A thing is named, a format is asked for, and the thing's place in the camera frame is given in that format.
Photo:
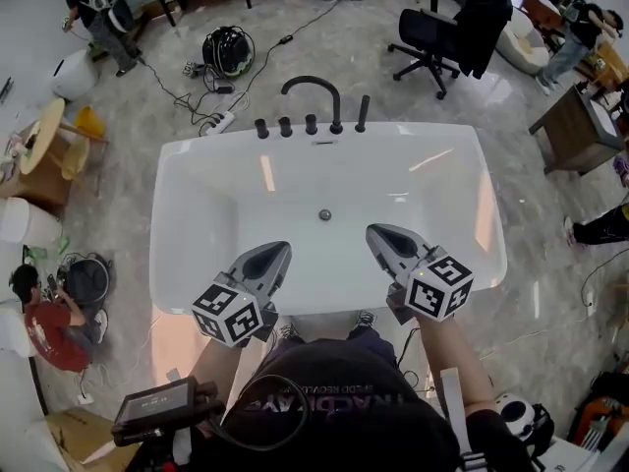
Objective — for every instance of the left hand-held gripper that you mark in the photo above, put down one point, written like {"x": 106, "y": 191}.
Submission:
{"x": 223, "y": 312}

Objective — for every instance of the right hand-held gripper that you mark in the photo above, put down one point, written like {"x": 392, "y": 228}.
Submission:
{"x": 437, "y": 290}

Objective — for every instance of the chrome bathtub drain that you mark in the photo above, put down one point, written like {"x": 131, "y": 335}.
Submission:
{"x": 325, "y": 215}

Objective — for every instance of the person's left forearm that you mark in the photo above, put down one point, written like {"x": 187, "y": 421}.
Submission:
{"x": 216, "y": 367}

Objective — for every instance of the person's right forearm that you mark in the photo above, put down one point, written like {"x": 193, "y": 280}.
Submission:
{"x": 457, "y": 362}

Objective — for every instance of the white bathtub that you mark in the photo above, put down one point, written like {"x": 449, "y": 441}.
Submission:
{"x": 245, "y": 204}

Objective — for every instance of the person's left shoe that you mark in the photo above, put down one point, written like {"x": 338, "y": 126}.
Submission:
{"x": 290, "y": 333}

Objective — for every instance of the person's shoe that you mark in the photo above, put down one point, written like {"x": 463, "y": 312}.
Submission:
{"x": 290, "y": 333}
{"x": 366, "y": 318}

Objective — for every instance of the person's right shoe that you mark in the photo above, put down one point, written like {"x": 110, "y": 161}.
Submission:
{"x": 366, "y": 318}

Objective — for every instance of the black faucet knob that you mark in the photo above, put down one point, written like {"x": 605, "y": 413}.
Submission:
{"x": 285, "y": 127}
{"x": 311, "y": 124}
{"x": 261, "y": 129}

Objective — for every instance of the black hand shower wand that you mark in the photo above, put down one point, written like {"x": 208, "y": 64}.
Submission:
{"x": 362, "y": 113}

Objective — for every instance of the black curved faucet spout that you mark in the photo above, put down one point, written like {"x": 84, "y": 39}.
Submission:
{"x": 338, "y": 111}

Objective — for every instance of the white power strip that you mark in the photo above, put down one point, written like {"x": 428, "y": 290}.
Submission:
{"x": 218, "y": 123}

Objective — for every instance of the person's black shirt torso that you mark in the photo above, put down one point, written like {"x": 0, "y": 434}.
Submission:
{"x": 344, "y": 411}

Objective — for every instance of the black chest monitor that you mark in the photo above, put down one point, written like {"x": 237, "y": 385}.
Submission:
{"x": 157, "y": 406}

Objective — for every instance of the black dome backpack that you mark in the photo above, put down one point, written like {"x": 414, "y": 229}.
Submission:
{"x": 228, "y": 49}
{"x": 88, "y": 280}

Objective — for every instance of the black power adapter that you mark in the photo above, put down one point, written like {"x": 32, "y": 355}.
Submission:
{"x": 225, "y": 89}

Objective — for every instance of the white dome backpack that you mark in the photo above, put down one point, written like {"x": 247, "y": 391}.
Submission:
{"x": 516, "y": 413}

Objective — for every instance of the dark wooden table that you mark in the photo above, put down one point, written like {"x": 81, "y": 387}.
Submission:
{"x": 570, "y": 131}

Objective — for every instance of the light wooden chair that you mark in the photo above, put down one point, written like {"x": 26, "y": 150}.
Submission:
{"x": 78, "y": 155}

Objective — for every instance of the black office chair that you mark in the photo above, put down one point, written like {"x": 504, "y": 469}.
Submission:
{"x": 422, "y": 32}

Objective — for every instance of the yellow bin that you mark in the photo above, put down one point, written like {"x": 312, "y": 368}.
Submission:
{"x": 91, "y": 123}

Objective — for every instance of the brown wooden cabinet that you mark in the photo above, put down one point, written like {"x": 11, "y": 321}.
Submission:
{"x": 44, "y": 190}

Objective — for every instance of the brown cardboard box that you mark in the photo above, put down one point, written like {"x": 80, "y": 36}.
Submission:
{"x": 93, "y": 435}

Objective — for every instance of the white round bin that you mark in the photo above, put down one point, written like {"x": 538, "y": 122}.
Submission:
{"x": 27, "y": 221}

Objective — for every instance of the white beanbag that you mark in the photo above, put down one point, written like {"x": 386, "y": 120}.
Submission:
{"x": 521, "y": 42}

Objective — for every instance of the black jacket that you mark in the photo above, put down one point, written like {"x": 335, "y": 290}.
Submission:
{"x": 484, "y": 22}

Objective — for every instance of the white paper sheet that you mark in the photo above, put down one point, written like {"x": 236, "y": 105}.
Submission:
{"x": 602, "y": 118}

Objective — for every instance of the round wooden table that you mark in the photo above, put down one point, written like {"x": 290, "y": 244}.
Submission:
{"x": 41, "y": 135}

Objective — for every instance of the orange machine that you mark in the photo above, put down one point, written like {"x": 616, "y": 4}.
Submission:
{"x": 599, "y": 411}

